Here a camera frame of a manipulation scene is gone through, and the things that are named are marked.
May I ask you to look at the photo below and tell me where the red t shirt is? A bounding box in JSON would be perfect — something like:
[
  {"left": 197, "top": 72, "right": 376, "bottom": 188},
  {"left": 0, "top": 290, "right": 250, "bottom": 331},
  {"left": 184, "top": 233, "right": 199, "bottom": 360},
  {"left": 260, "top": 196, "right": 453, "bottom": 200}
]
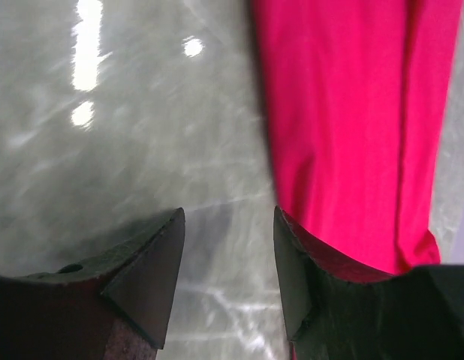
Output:
[{"left": 252, "top": 1, "right": 462, "bottom": 275}]

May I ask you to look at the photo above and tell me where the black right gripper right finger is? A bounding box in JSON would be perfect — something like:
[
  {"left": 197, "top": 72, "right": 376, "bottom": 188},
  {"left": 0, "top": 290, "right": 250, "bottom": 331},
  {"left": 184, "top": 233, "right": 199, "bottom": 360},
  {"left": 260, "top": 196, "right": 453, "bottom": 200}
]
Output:
[{"left": 273, "top": 208, "right": 464, "bottom": 359}]

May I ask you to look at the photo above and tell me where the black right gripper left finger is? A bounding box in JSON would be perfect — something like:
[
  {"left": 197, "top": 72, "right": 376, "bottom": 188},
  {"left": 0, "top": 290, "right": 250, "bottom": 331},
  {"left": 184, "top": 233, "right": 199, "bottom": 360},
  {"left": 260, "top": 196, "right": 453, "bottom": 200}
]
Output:
[{"left": 0, "top": 208, "right": 185, "bottom": 359}]

